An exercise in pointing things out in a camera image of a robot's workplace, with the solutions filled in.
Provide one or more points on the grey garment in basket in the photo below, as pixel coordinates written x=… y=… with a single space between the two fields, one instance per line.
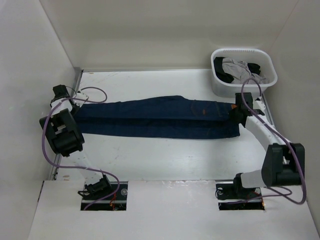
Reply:
x=264 y=79

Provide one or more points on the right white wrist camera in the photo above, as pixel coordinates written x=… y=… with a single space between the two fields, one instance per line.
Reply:
x=259 y=107

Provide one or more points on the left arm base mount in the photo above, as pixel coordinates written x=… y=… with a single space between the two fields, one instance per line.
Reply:
x=115 y=202

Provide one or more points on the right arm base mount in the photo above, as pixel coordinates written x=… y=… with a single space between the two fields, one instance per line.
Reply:
x=242 y=199

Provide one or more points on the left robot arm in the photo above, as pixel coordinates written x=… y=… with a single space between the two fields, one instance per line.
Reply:
x=62 y=133

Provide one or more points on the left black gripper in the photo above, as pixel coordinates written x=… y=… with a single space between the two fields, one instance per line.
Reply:
x=77 y=108

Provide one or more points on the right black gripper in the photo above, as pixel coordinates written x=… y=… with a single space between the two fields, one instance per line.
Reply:
x=233 y=111

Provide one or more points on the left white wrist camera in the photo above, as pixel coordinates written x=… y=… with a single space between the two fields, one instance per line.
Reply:
x=80 y=98

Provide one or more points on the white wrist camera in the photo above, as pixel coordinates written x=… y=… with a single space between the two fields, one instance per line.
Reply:
x=80 y=98
x=259 y=107

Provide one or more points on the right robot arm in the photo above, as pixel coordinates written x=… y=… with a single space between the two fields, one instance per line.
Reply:
x=284 y=161

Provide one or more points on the black garment in basket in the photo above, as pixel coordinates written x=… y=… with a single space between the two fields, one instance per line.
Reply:
x=220 y=70

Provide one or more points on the dark blue denim trousers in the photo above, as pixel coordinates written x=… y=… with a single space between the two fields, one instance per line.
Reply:
x=171 y=117

